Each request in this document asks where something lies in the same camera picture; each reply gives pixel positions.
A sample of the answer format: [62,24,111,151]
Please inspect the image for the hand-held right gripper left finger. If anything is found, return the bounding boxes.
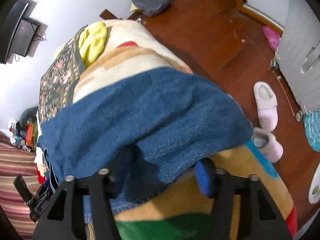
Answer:
[31,152,133,240]

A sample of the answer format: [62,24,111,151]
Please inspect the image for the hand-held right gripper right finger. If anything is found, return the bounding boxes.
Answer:
[195,159,293,240]

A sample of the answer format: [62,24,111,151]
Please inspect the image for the blue denim jeans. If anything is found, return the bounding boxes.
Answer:
[37,66,254,223]

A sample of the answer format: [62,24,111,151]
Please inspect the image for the pink striped cloth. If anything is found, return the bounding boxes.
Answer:
[0,129,47,239]

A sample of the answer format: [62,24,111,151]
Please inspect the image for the light pink plush slipper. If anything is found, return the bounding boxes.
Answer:
[251,127,284,163]
[253,81,279,132]

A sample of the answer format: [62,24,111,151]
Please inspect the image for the pile of colourful clutter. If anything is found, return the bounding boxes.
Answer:
[9,106,42,153]

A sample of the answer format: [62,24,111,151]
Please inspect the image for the white fan base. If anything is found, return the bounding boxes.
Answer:
[307,162,320,205]

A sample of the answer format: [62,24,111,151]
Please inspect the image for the dark floral blanket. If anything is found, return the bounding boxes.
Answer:
[39,26,88,125]

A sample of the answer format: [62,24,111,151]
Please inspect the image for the teal patterned cloth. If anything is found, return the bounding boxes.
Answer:
[303,110,320,152]

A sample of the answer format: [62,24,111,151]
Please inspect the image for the cream and tan printed blanket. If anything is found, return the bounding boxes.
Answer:
[72,19,298,240]

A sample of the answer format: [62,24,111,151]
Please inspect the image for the yellow cloth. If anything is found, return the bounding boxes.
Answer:
[78,21,108,68]

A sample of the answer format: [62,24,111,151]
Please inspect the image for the bright pink clog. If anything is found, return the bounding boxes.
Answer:
[262,26,281,52]

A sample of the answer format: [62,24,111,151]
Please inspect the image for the white cabinet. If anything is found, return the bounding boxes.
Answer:
[269,0,320,117]

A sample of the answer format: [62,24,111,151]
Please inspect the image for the black wall television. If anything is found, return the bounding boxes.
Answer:
[0,0,40,65]

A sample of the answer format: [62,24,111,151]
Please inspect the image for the wooden door frame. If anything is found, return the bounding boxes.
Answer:
[232,0,285,34]

